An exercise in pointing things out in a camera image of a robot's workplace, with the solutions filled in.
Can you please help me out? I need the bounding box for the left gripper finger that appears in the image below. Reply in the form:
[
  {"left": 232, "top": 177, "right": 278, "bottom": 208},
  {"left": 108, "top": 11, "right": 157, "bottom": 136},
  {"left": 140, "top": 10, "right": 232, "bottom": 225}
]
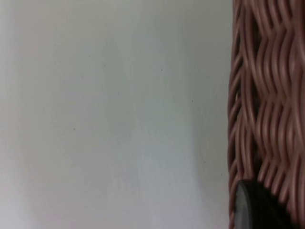
[{"left": 233, "top": 179, "right": 301, "bottom": 229}]

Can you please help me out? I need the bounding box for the brown wicker basket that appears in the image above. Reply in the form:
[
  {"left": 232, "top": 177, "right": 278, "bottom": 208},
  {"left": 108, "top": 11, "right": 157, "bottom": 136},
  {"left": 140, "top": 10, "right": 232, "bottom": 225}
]
[{"left": 227, "top": 0, "right": 305, "bottom": 229}]

